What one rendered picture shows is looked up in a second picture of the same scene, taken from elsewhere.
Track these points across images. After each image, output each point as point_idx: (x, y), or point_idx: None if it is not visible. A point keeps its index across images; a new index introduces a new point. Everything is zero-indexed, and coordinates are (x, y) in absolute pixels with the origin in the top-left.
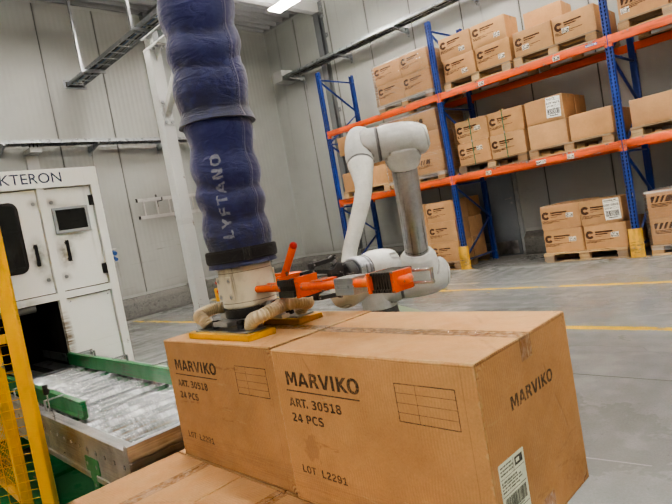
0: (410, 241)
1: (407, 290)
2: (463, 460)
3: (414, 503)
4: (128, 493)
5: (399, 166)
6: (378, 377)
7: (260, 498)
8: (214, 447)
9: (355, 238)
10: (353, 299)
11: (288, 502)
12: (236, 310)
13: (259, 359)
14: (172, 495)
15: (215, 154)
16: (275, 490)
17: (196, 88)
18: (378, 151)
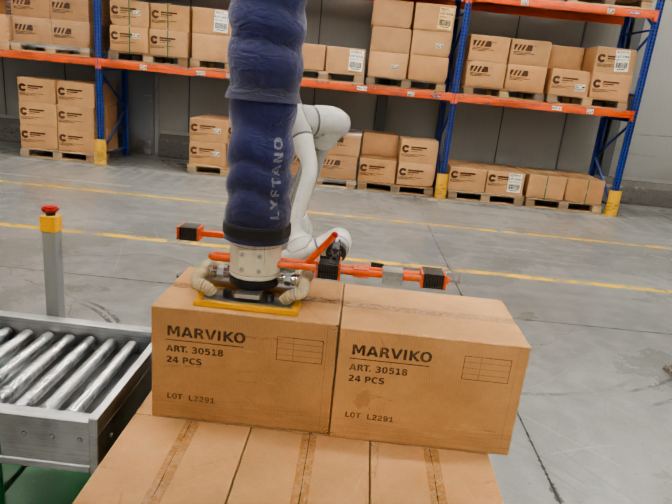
0: None
1: (282, 245)
2: (502, 399)
3: (452, 426)
4: (150, 463)
5: (324, 146)
6: (453, 352)
7: (298, 442)
8: (212, 405)
9: (304, 211)
10: None
11: (326, 441)
12: (259, 283)
13: (319, 333)
14: (207, 456)
15: (279, 137)
16: (301, 433)
17: (282, 71)
18: (316, 131)
